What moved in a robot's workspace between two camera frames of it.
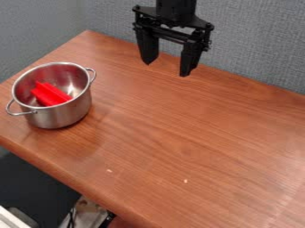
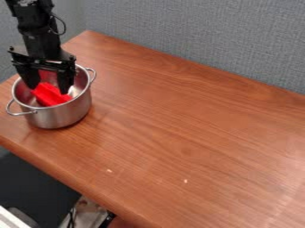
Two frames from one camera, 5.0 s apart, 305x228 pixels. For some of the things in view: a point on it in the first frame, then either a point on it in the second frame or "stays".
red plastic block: (49, 94) stays
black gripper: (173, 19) → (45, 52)
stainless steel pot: (71, 79) stays
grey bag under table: (87, 215) stays
